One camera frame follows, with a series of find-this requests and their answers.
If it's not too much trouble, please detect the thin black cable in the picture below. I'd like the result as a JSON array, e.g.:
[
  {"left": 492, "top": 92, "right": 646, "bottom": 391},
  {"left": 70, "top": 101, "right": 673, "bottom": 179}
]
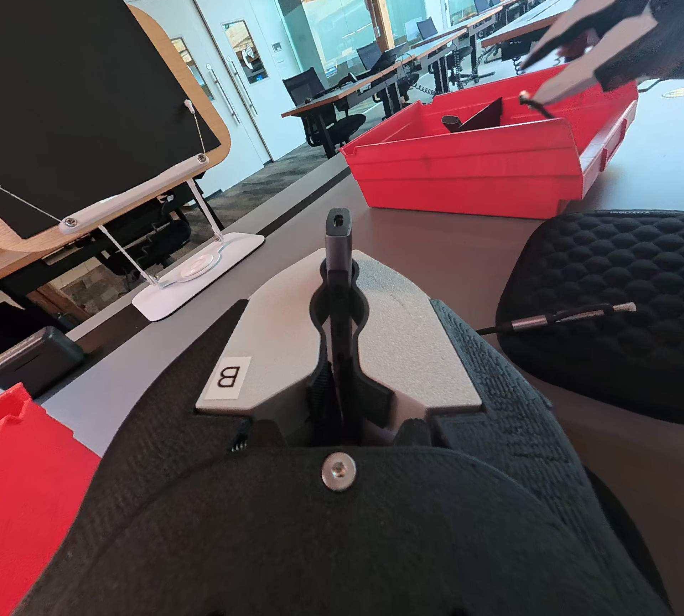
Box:
[{"left": 517, "top": 91, "right": 558, "bottom": 121}]

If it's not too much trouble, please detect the black board on white stand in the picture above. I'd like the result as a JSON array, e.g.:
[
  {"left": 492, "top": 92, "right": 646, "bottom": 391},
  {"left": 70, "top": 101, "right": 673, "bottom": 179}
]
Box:
[{"left": 0, "top": 99, "right": 266, "bottom": 323}]

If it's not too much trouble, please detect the dark grey case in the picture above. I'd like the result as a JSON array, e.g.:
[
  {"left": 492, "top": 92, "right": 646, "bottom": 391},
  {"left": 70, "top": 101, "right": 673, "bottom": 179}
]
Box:
[{"left": 0, "top": 326, "right": 85, "bottom": 399}]

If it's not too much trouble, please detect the black panel on wooden board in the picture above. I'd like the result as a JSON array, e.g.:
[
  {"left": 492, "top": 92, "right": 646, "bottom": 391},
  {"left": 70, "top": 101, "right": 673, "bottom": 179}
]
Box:
[{"left": 0, "top": 0, "right": 232, "bottom": 242}]

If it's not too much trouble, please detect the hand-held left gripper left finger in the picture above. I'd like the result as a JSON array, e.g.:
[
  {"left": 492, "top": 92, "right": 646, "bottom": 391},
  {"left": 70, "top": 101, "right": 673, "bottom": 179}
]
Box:
[{"left": 195, "top": 250, "right": 329, "bottom": 439}]

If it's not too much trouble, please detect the red plastic bin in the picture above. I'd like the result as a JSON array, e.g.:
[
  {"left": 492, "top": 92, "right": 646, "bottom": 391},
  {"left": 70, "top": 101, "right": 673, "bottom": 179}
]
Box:
[
  {"left": 340, "top": 64, "right": 640, "bottom": 222},
  {"left": 0, "top": 382, "right": 102, "bottom": 616}
]

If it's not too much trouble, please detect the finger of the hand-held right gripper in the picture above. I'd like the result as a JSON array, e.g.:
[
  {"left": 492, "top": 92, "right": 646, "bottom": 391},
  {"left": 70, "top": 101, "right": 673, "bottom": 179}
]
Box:
[
  {"left": 520, "top": 0, "right": 638, "bottom": 73},
  {"left": 533, "top": 11, "right": 660, "bottom": 106}
]

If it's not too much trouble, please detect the dark braided usb-c cable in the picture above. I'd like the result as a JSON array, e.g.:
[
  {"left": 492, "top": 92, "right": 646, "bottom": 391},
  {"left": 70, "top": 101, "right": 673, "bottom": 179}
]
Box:
[{"left": 475, "top": 302, "right": 638, "bottom": 337}]

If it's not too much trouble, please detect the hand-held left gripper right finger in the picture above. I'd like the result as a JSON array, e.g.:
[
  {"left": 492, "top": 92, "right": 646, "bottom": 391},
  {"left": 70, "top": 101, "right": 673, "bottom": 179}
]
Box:
[{"left": 350, "top": 249, "right": 484, "bottom": 445}]

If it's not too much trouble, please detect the black honeycomb cushion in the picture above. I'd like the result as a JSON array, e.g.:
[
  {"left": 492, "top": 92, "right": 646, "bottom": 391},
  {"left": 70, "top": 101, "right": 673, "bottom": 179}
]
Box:
[{"left": 495, "top": 209, "right": 684, "bottom": 424}]

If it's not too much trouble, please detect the black office chair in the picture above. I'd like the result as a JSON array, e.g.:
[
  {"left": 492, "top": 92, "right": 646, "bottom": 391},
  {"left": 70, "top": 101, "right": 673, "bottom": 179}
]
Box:
[
  {"left": 281, "top": 67, "right": 367, "bottom": 147},
  {"left": 356, "top": 41, "right": 423, "bottom": 117}
]

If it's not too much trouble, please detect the white door with long handle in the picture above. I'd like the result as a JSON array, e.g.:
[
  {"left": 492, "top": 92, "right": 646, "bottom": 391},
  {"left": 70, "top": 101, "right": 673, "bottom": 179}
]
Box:
[{"left": 188, "top": 0, "right": 274, "bottom": 164}]

